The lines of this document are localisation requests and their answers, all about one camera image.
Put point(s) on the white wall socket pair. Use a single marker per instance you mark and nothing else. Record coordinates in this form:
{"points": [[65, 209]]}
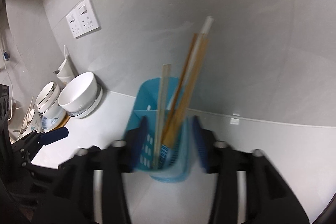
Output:
{"points": [[82, 19]]}

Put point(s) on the white bowl with dark rim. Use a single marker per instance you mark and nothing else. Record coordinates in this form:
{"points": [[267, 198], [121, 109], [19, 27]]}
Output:
{"points": [[46, 102]]}

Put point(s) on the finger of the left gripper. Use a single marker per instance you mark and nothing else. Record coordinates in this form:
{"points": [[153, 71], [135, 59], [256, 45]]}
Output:
{"points": [[50, 137]]}

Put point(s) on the blue plastic utensil holder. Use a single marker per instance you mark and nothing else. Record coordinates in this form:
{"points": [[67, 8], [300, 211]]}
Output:
{"points": [[169, 166]]}

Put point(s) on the blue patterned white bowl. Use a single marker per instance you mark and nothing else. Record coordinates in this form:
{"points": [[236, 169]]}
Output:
{"points": [[34, 121]]}

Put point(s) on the chopstick with pale grey end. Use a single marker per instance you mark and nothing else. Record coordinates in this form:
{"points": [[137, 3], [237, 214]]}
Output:
{"points": [[173, 101]]}

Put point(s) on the large white bowl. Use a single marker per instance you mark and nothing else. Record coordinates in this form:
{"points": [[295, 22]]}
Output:
{"points": [[79, 93]]}

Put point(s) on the chopstick with blue dotted end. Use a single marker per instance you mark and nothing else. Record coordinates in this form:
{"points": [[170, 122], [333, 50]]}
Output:
{"points": [[189, 92]]}

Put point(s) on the plain short bamboo chopstick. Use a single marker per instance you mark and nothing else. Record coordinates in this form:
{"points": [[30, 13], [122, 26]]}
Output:
{"points": [[160, 116]]}

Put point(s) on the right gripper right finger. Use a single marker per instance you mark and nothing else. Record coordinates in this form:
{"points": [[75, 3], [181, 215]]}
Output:
{"points": [[268, 198]]}

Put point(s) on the white plastic chopstick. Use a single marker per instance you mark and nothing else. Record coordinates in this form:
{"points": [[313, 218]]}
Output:
{"points": [[193, 52]]}

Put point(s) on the white ceramic jug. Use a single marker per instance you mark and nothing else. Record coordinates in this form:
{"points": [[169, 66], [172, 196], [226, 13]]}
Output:
{"points": [[65, 73]]}

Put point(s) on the wooden plate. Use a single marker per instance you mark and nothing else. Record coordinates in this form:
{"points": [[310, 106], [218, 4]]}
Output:
{"points": [[62, 123]]}

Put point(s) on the white ridged plate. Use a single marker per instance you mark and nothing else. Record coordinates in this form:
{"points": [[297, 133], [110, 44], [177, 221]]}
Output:
{"points": [[88, 110]]}

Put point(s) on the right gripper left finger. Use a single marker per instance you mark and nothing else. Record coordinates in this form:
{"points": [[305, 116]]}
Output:
{"points": [[70, 197]]}

